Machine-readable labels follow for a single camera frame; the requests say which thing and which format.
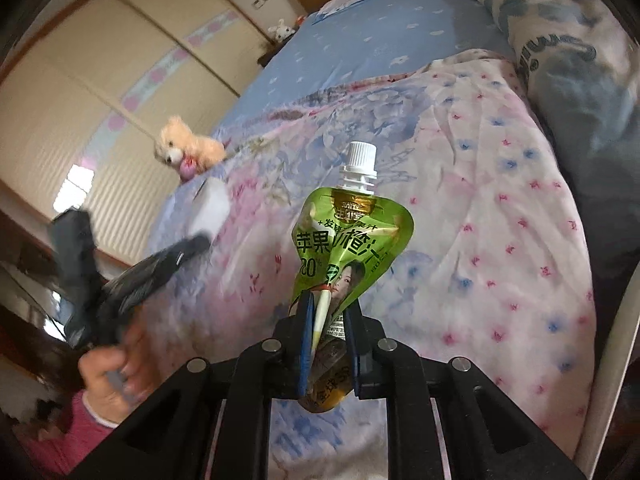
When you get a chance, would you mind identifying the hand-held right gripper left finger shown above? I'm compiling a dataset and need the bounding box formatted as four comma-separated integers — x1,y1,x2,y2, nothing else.
70,294,316,480

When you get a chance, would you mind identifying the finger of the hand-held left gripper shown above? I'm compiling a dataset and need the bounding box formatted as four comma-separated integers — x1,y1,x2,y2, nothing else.
127,232,212,286

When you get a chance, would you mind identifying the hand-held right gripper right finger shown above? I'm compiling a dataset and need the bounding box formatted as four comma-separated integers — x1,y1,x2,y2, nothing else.
344,302,586,480

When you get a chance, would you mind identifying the white packet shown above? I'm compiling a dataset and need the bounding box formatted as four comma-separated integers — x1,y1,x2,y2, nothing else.
192,176,231,236

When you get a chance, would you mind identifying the green drink pouch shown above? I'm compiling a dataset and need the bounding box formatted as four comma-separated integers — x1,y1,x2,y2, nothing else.
290,141,415,413

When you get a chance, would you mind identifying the white trash bin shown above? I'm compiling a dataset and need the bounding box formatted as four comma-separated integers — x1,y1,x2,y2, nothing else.
572,305,640,480

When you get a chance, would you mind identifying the person's left hand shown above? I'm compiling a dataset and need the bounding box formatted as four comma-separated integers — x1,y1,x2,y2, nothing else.
79,317,158,423

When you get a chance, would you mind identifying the beige teddy bear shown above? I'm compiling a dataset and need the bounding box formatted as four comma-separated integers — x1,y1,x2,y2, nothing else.
154,115,227,183

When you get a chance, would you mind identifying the cream sliding-door wardrobe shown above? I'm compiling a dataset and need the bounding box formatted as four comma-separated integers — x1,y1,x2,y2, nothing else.
0,0,271,271

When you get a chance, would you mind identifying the dark wooden nightstand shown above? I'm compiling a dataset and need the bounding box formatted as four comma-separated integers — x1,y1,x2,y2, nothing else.
257,42,286,68

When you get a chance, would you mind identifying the white rabbit toy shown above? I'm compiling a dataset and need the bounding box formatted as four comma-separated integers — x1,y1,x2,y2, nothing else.
267,19,296,43

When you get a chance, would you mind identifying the blue bed sheet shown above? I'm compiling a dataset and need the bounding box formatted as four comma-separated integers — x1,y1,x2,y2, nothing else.
212,0,521,136

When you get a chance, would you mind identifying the blue floral quilt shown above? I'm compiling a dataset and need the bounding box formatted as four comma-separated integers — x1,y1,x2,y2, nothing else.
425,0,640,271

